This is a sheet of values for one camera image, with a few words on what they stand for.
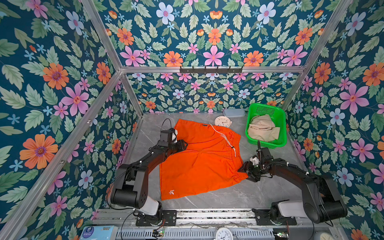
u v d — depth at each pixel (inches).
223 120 43.8
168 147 28.1
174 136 30.3
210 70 36.6
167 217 29.1
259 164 30.2
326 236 26.0
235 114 46.1
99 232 25.7
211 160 37.1
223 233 26.3
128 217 28.4
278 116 44.2
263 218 28.8
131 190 17.4
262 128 36.1
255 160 33.4
